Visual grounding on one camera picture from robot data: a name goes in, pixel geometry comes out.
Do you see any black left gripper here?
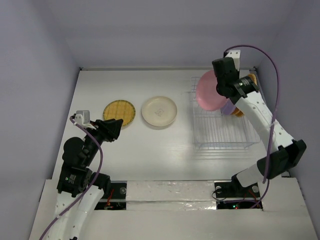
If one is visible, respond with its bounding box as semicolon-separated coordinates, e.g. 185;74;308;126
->
84;117;123;165

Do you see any green rimmed woven bamboo plate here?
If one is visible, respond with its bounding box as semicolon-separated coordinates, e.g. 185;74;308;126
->
102;99;136;128

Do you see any pink plastic plate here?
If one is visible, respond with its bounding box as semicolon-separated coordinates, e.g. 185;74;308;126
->
195;70;228;111

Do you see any purple plastic plate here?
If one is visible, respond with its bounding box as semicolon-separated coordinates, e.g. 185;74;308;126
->
220;99;236;116

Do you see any small round woven plate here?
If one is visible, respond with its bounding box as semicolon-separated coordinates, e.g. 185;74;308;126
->
231;107;244;118

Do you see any cream plastic plate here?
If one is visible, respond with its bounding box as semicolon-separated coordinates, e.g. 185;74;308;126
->
140;96;178;130

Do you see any large square woven tray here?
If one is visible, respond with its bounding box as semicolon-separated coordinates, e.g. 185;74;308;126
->
247;73;258;85

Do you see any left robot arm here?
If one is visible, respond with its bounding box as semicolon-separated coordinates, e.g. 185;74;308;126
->
40;113;123;240

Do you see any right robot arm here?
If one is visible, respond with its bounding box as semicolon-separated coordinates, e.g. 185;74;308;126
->
212;57;307;196

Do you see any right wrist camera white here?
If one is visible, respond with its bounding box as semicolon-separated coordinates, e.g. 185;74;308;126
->
223;49;241;72

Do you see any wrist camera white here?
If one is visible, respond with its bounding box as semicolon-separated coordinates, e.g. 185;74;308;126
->
74;110;90;126
223;49;241;72

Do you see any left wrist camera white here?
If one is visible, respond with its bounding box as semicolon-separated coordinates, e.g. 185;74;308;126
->
74;110;90;126

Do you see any white wire dish rack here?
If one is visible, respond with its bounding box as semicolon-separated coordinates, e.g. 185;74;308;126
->
188;76;261;151

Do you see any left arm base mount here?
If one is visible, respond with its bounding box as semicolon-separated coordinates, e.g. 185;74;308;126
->
95;181;127;211

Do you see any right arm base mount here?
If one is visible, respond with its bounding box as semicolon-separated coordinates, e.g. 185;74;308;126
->
211;181;263;210

